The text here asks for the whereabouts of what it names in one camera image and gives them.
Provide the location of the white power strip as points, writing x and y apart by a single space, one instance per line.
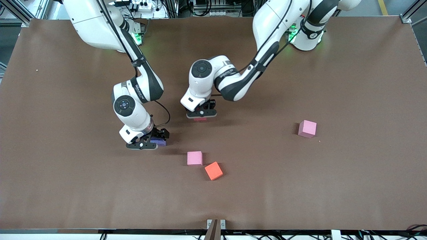
156 15

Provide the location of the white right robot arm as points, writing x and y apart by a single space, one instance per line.
90 26

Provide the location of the aluminium frame profile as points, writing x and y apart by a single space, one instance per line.
405 19
25 20

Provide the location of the purple foam block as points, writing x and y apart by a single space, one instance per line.
161 142

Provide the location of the silver table edge bracket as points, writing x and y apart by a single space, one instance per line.
216 230

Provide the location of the pink foam block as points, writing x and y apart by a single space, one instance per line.
194 157
308 127

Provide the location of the small white box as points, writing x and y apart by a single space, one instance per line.
336 235

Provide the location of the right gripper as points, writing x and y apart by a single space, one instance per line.
159 133

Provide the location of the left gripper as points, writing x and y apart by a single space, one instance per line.
209 105

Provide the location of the orange foam block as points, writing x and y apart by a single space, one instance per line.
213 170

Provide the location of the grey equipment box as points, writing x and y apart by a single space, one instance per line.
213 5

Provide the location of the brown table cover mat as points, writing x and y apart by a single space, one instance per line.
66 200

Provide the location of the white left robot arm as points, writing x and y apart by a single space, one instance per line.
273 20

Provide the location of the red foam block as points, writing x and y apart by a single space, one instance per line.
200 119

